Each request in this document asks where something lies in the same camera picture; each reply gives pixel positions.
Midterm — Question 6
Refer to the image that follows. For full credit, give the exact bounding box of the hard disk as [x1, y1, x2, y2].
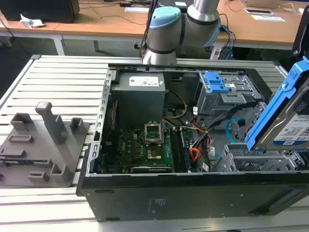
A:
[244, 56, 309, 152]

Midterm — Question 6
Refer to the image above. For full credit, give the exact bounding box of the metal disk bay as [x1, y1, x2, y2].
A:
[215, 144, 304, 173]

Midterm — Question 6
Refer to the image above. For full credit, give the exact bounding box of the black RAM slot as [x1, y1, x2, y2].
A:
[173, 128, 184, 173]
[176, 128, 187, 173]
[181, 128, 193, 173]
[179, 128, 190, 173]

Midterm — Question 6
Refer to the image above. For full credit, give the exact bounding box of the wooden desk with papers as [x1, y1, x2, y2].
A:
[216, 0, 309, 51]

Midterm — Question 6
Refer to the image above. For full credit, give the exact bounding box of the white paper sheet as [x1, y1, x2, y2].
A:
[250, 14, 286, 23]
[125, 6, 151, 14]

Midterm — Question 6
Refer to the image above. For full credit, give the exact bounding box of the blue drive cage latch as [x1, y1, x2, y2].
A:
[203, 72, 229, 93]

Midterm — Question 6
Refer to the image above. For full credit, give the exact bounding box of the metal optical drive cage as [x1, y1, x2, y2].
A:
[195, 71, 264, 131]

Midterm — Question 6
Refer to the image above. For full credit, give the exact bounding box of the grey power supply unit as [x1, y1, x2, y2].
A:
[110, 72, 166, 122]

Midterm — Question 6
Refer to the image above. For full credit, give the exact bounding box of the CPU socket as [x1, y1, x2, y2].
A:
[146, 143, 164, 161]

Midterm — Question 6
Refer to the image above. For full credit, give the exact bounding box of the green motherboard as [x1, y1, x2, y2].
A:
[103, 124, 201, 174]

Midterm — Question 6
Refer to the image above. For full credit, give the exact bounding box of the long wooden desk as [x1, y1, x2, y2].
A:
[0, 0, 219, 55]

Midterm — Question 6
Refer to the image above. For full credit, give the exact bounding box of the black PC case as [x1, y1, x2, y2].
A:
[75, 63, 309, 222]

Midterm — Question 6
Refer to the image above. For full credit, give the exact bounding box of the black box on desk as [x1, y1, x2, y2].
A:
[0, 0, 81, 24]

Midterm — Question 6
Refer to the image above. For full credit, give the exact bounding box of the crumpled white paper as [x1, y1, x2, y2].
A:
[19, 13, 46, 29]

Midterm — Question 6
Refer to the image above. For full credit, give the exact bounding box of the grey parts rack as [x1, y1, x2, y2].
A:
[0, 101, 91, 188]

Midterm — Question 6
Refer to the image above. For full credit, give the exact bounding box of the blue hanging cable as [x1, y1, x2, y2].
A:
[220, 23, 237, 60]

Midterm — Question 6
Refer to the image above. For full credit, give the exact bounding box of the black cable bundle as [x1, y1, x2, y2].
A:
[206, 102, 258, 132]

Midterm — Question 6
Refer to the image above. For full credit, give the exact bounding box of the blue data wire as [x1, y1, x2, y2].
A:
[225, 117, 254, 146]

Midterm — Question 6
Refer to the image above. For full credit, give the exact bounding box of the yellow black wire bundle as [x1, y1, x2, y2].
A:
[164, 88, 188, 119]

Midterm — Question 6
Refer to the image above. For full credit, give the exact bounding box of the white grey thin wire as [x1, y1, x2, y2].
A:
[162, 121, 206, 134]

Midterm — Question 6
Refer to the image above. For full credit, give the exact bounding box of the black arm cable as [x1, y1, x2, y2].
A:
[139, 0, 158, 59]

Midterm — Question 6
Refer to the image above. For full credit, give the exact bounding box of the orange red wire bundle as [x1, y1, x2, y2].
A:
[189, 131, 213, 163]

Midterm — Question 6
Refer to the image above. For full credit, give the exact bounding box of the metal socket cover frame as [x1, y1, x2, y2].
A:
[143, 122, 163, 144]

